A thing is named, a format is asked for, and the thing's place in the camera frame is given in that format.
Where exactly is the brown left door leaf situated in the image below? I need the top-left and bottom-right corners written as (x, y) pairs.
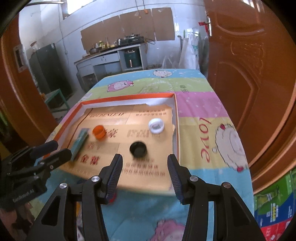
top-left (1, 15), bottom-right (57, 146)

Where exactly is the teal lighter box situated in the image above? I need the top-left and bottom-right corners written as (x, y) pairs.
top-left (70, 128), bottom-right (89, 161)

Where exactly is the green metal stool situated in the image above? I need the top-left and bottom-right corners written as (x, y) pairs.
top-left (44, 89), bottom-right (70, 113)

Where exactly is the orange bottle cap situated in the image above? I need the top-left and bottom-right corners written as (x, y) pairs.
top-left (92, 125), bottom-right (106, 141)

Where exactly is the colourful cartoon bedsheet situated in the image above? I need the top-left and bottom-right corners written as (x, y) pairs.
top-left (31, 69), bottom-right (254, 240)

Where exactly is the dark green cabinet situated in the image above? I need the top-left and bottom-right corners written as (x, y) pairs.
top-left (29, 44), bottom-right (73, 99)

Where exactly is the black bottle cap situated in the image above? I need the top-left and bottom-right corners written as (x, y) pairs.
top-left (129, 141), bottom-right (147, 158)

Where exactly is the white kitchen counter cabinet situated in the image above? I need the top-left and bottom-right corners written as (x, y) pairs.
top-left (74, 43), bottom-right (147, 92)

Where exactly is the orange rimmed cardboard tray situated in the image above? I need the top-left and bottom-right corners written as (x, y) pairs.
top-left (49, 93), bottom-right (180, 195)

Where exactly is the white bottle cap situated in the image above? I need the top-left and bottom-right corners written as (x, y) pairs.
top-left (148, 118), bottom-right (165, 135)

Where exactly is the dark green air fryer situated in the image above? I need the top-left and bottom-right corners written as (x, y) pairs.
top-left (124, 49), bottom-right (142, 68)

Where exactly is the black gas stove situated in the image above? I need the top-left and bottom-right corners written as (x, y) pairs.
top-left (119, 34), bottom-right (144, 47)

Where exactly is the white plastic sack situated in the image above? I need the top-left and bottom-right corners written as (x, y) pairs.
top-left (179, 33), bottom-right (200, 70)

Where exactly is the brown wooden door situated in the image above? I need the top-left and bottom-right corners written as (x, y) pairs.
top-left (205, 1), bottom-right (295, 192)

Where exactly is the silver door handle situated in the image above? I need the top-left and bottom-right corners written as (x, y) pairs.
top-left (199, 16), bottom-right (212, 37)

